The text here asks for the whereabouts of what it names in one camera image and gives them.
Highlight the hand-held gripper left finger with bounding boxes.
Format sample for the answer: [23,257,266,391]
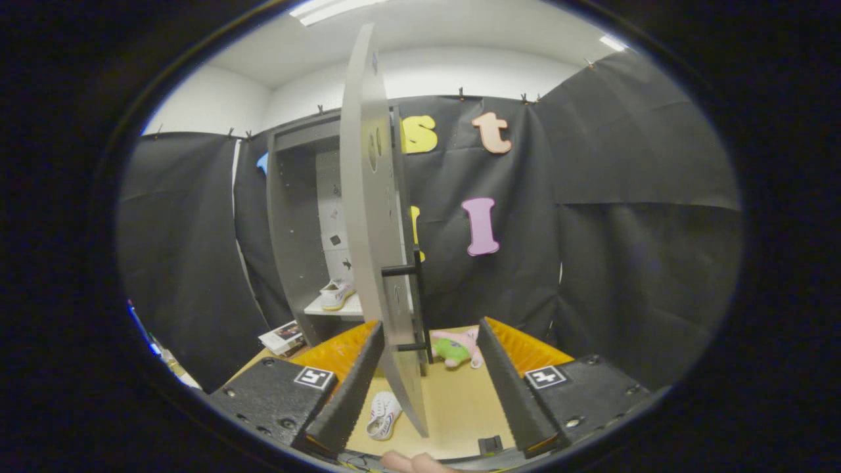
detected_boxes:
[209,320,386,459]

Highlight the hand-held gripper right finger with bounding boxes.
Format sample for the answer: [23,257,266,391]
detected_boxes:
[478,317,652,459]

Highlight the white canvas shoe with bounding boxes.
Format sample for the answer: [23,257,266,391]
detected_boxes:
[319,279,357,311]
[366,392,403,441]

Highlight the grey shoe cabinet door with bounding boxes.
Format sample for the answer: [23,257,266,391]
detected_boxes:
[340,23,434,438]

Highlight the grey shoe cabinet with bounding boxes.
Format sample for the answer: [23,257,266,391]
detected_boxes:
[266,105,424,349]

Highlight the pink and green plush toy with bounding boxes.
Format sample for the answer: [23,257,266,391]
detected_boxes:
[430,327,484,370]

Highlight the white book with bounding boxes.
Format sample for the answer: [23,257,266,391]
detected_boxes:
[258,320,304,349]

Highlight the assorted small clutter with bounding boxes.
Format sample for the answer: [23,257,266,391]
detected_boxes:
[128,299,201,390]

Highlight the black backdrop cloth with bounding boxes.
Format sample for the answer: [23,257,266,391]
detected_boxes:
[117,49,744,395]

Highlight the row of black cloth clips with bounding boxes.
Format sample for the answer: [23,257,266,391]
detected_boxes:
[152,58,595,140]

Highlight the long ceiling light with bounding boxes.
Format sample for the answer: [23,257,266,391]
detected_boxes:
[289,0,388,27]

